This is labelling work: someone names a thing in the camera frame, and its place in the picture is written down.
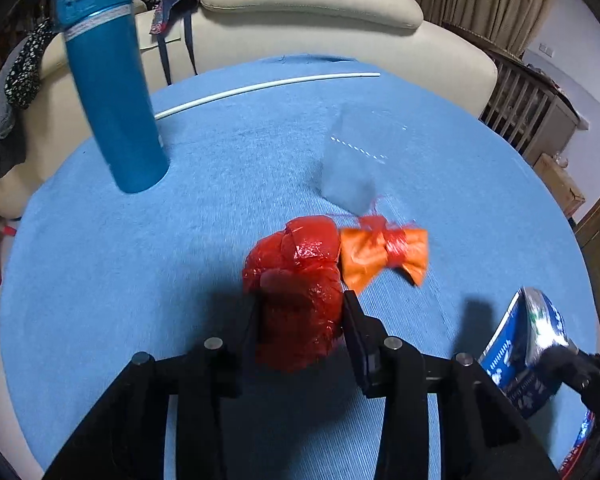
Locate white thin rod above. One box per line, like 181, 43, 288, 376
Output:
153, 71, 383, 123

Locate blue snack package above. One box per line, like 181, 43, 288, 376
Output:
477, 286, 598, 476

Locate wooden baby crib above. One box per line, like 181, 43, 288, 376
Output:
443, 22, 581, 165

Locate red plastic bag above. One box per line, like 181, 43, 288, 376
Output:
242, 216, 342, 373

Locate clear plastic bag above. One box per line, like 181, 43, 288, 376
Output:
320, 104, 407, 216

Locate blue table cloth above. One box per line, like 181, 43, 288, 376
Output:
0, 55, 597, 479

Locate dark clothes on sofa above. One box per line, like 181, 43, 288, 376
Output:
0, 0, 200, 179

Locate blue thermos bottle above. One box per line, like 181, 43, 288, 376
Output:
55, 0, 169, 194

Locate orange folded wrapper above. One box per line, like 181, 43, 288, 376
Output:
339, 214, 429, 294

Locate brown cardboard box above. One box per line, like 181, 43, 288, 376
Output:
533, 153, 585, 219

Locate cream leather sofa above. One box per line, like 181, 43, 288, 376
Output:
0, 0, 498, 219

